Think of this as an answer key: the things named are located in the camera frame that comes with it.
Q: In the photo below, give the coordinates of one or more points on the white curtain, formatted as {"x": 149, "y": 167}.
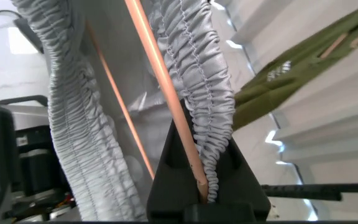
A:
{"x": 322, "y": 93}

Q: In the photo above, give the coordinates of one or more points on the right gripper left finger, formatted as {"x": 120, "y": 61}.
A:
{"x": 172, "y": 193}

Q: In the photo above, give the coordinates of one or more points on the black clothes rack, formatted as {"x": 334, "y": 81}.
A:
{"x": 306, "y": 190}

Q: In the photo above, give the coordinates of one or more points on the green printed shirt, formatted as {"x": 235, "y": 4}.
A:
{"x": 275, "y": 87}

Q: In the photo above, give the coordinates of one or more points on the black power adapter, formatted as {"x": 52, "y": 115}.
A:
{"x": 26, "y": 31}

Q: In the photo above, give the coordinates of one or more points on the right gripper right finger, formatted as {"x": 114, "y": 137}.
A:
{"x": 241, "y": 193}

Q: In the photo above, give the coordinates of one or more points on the pale grey garment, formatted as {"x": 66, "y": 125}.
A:
{"x": 82, "y": 140}

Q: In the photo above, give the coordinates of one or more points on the pink clothes hanger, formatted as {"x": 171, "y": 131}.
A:
{"x": 332, "y": 48}
{"x": 163, "y": 77}

